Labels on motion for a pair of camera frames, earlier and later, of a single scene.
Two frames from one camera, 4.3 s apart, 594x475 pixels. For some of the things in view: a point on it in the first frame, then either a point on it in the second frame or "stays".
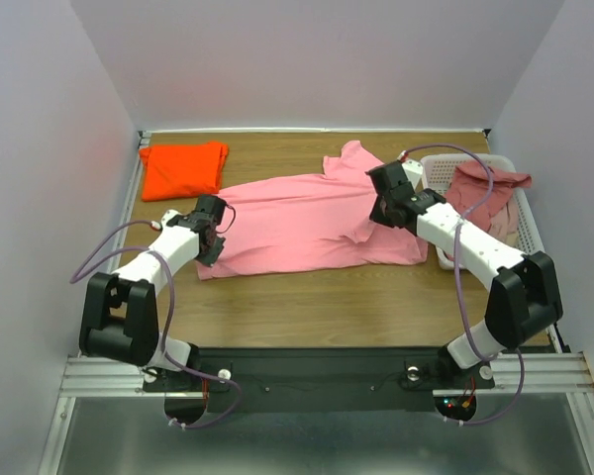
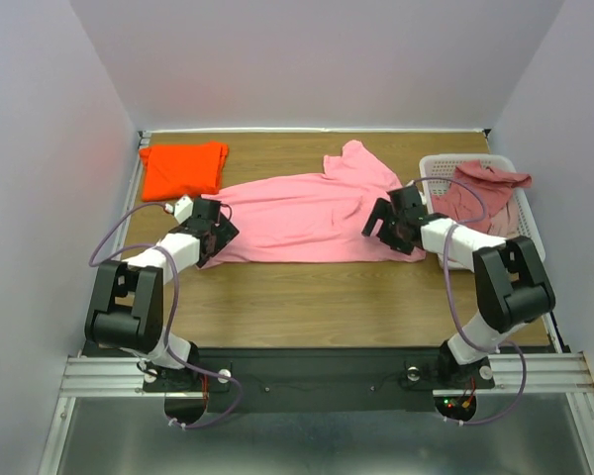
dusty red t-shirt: (469, 184) stays
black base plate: (259, 380) stays
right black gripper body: (381, 211) to (382, 228)
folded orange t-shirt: (182, 169) stays
